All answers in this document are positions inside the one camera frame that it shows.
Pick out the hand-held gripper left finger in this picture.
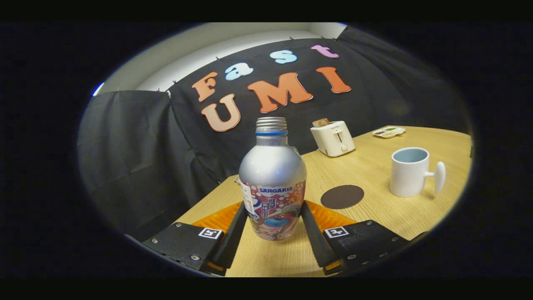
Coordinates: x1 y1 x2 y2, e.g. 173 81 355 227
142 201 249 276

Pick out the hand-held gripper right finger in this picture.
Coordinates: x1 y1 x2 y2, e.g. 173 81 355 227
300 200 429 275

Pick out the dark brown round coaster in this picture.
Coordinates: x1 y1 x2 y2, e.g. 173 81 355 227
320 185 365 210

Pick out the silver juice bottle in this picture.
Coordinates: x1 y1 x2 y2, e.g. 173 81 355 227
238 117 308 241

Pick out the white cup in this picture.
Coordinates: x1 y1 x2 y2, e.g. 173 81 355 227
389 147 446 198

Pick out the wooden table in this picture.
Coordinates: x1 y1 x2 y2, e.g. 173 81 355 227
175 125 473 278

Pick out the white toaster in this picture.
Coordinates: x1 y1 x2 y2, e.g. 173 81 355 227
310 121 356 158

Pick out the black backdrop cloth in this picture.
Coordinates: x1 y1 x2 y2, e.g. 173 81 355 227
77 26 469 242

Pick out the white divided tray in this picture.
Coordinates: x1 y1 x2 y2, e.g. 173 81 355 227
372 126 406 138

